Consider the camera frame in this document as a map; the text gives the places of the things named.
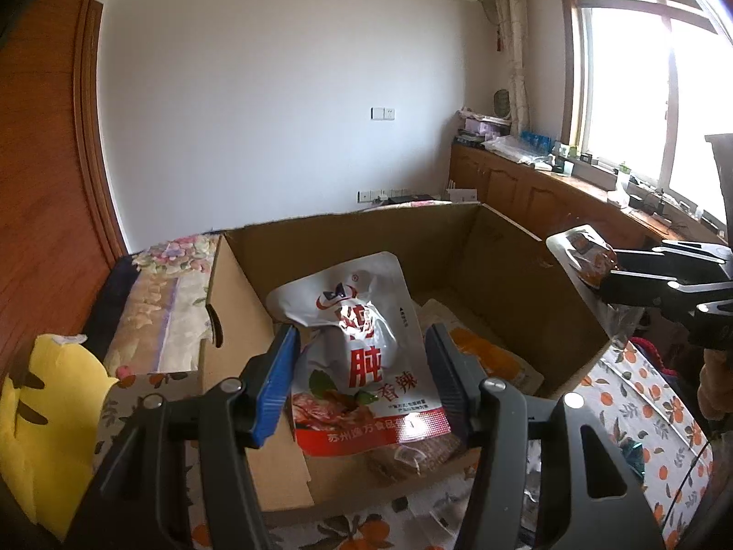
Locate wooden-framed window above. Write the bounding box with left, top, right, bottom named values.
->
left=558, top=0, right=733, bottom=224

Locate orange-print tablecloth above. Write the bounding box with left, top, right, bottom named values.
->
left=94, top=338, right=717, bottom=550

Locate patterned curtain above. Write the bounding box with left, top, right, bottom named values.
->
left=487, top=0, right=531, bottom=135

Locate yellow plush toy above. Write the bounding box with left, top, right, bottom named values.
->
left=0, top=334, right=111, bottom=540

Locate red cloth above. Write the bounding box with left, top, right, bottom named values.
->
left=627, top=337, right=691, bottom=382

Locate wooden counter cabinet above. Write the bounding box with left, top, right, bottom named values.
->
left=448, top=142, right=731, bottom=253

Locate brown clear-wrapped snack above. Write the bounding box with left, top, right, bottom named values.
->
left=366, top=432, right=466, bottom=479

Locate white red snack pouch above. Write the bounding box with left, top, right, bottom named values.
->
left=265, top=251, right=453, bottom=458

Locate cardboard box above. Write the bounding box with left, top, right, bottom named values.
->
left=197, top=202, right=629, bottom=528

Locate teal candy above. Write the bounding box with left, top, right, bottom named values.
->
left=620, top=441, right=649, bottom=473

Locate clear plastic bag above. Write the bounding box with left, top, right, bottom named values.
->
left=481, top=136, right=553, bottom=170

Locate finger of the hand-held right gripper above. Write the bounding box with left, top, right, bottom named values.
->
left=598, top=270, right=733, bottom=350
left=615, top=242, right=733, bottom=276

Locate clear snack packet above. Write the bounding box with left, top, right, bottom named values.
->
left=604, top=302, right=645, bottom=350

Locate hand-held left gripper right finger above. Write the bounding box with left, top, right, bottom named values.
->
left=424, top=322, right=668, bottom=550

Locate person's right hand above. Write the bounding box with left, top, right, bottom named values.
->
left=699, top=348, right=733, bottom=420

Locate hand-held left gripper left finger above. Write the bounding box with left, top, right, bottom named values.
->
left=74, top=324, right=301, bottom=550

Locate white orange snack packet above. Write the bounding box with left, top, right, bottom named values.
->
left=545, top=228, right=619, bottom=290

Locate wall outlet strip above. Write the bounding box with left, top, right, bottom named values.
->
left=357, top=187, right=411, bottom=203

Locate wooden slatted wardrobe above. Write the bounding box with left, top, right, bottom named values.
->
left=0, top=0, right=131, bottom=368

